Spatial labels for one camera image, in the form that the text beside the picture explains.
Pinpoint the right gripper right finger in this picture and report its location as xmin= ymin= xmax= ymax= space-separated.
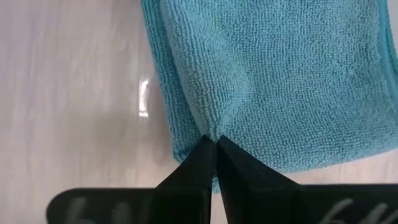
xmin=216 ymin=135 xmax=302 ymax=224

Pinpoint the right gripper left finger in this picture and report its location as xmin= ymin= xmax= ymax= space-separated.
xmin=152 ymin=134 xmax=216 ymax=224

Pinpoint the blue microfiber towel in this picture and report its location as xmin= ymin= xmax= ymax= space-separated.
xmin=139 ymin=0 xmax=398 ymax=194

